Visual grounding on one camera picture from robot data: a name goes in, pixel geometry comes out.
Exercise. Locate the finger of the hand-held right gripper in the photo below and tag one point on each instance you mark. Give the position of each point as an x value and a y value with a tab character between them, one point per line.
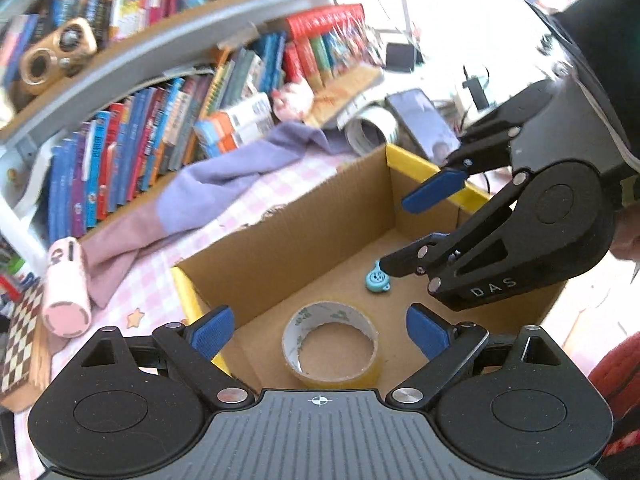
432	190
415	260

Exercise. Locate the black power adapter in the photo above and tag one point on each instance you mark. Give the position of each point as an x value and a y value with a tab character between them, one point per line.
477	90

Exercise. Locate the person's red clothing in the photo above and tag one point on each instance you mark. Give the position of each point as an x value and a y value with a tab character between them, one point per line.
620	375

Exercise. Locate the tan patterned book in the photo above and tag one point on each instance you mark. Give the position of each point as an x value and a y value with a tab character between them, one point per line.
345	92

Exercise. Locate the black box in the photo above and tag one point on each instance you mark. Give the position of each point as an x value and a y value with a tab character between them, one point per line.
401	57

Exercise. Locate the wooden toy camera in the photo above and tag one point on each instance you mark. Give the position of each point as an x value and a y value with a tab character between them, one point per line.
55	55

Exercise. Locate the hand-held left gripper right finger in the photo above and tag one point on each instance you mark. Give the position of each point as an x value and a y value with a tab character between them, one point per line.
425	332

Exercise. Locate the yellow tape roll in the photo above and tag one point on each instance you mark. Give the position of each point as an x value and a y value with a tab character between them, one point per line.
292	350

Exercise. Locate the orange and white carton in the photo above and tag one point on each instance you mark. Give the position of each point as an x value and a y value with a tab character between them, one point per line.
215	135
250	115

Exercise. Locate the pink pig plush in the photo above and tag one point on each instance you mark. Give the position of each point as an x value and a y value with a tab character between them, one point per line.
292	100

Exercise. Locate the pink checkered desktop mat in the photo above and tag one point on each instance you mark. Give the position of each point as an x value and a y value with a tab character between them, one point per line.
150	290

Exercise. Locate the pink cup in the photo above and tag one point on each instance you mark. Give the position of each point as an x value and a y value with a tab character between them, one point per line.
65	285

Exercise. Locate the purple and pink cloth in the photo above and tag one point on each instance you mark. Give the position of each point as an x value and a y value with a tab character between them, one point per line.
200	190

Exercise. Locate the person's right hand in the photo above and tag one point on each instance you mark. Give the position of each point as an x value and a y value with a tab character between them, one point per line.
627	232

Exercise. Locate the wooden chess board box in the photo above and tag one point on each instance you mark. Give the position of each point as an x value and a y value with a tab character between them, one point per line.
22	340

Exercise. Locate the small teal toy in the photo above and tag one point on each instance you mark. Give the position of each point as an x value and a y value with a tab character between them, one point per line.
376	280

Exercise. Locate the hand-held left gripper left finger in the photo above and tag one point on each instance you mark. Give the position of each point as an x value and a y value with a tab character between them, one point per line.
215	330

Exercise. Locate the yellow-rimmed cardboard box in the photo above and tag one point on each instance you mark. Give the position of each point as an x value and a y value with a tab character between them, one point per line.
325	240

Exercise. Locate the black smartphone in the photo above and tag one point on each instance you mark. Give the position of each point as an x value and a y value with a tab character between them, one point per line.
420	120

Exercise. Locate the white bookshelf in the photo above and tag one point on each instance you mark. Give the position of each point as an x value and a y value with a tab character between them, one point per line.
165	55

